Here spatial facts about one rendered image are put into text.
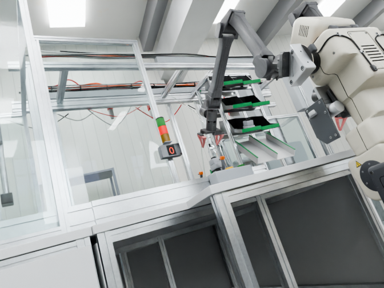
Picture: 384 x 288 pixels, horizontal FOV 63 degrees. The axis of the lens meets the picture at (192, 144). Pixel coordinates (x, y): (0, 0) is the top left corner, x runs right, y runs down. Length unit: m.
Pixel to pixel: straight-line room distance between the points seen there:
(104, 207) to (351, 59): 1.03
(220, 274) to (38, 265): 2.40
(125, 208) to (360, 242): 1.44
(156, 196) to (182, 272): 1.89
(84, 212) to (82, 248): 0.16
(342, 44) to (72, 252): 1.13
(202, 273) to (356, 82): 2.46
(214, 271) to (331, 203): 1.53
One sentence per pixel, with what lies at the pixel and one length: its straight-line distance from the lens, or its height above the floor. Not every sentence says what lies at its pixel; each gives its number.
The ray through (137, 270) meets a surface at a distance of 3.01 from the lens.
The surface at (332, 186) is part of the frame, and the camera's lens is 2.17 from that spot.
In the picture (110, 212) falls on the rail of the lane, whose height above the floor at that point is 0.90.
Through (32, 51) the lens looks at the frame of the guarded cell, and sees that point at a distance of 1.50.
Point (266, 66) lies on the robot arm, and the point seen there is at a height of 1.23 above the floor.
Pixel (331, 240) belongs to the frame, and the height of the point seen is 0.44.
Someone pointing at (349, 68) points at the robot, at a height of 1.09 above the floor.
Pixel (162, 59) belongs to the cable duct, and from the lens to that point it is 2.65.
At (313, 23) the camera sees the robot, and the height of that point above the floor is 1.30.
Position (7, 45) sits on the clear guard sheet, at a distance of 1.52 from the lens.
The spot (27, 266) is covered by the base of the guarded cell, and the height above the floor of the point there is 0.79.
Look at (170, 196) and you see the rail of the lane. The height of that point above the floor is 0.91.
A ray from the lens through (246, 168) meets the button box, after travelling 1.50.
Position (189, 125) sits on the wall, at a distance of 6.48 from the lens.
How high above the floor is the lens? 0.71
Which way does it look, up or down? 16 degrees up
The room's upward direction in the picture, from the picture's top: 18 degrees counter-clockwise
